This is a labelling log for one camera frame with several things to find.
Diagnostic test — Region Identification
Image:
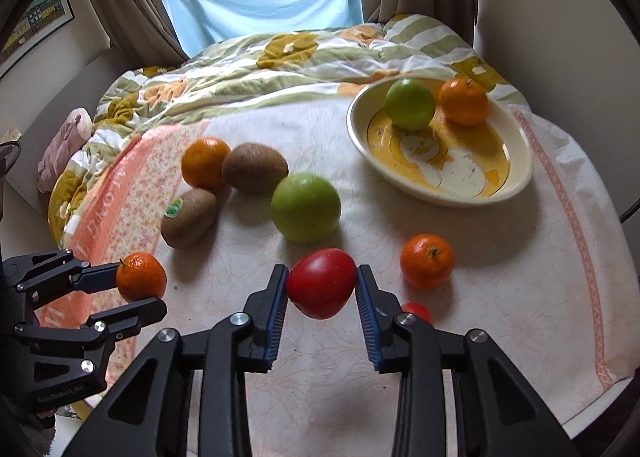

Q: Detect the cream bowl with yellow pattern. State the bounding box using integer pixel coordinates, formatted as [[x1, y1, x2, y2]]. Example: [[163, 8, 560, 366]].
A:
[[346, 78, 534, 209]]

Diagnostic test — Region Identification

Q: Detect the black cable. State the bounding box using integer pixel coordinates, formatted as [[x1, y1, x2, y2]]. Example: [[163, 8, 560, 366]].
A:
[[617, 194, 640, 226]]

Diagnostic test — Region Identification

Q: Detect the brown kiwi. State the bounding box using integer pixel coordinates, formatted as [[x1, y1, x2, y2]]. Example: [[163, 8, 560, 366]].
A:
[[221, 142, 290, 195]]

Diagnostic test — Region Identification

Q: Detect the mandarin with green stem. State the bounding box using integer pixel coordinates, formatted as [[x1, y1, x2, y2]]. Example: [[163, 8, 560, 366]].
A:
[[400, 233, 457, 291]]

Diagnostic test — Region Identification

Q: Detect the green apple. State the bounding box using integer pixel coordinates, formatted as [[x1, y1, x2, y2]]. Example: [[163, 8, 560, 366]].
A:
[[384, 78, 436, 132], [270, 173, 342, 244]]

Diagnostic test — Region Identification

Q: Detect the large red tomato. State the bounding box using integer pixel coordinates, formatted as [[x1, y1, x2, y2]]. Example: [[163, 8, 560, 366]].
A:
[[286, 248, 359, 321]]

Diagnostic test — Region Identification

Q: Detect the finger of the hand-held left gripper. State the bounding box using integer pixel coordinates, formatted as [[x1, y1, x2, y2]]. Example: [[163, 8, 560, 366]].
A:
[[15, 297, 169, 343], [2, 249, 124, 294]]

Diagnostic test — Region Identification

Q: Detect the kiwi with green sticker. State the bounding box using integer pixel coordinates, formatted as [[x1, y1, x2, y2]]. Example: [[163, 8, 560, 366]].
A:
[[160, 188, 218, 250]]

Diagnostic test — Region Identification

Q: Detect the small mandarin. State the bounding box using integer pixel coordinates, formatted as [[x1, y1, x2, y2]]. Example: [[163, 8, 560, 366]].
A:
[[115, 252, 167, 303]]

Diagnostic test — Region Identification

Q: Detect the framed wall picture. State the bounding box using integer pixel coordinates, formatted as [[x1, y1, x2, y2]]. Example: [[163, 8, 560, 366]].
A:
[[0, 0, 76, 78]]

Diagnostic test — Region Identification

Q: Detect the small red cherry tomato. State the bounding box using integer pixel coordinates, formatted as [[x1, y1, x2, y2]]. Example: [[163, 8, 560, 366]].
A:
[[400, 302, 434, 326]]

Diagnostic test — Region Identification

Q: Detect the green striped floral quilt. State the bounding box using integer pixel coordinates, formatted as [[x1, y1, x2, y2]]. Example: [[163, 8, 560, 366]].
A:
[[47, 13, 528, 248]]

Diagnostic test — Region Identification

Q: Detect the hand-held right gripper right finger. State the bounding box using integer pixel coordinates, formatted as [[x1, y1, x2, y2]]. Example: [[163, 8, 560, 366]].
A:
[[354, 264, 583, 457]]

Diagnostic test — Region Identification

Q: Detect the pink plush toy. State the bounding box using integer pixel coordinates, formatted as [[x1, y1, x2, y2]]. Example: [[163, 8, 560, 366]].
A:
[[37, 108, 94, 192]]

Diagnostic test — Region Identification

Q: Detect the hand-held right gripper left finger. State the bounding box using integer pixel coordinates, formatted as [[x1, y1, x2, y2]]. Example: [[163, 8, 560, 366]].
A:
[[65, 264, 290, 457]]

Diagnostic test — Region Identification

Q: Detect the white and pink towel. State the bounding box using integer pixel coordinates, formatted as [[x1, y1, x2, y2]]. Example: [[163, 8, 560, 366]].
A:
[[35, 97, 628, 457]]

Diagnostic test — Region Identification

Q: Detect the large orange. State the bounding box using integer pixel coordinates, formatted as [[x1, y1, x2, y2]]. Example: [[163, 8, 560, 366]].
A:
[[181, 137, 232, 190], [437, 77, 489, 127]]

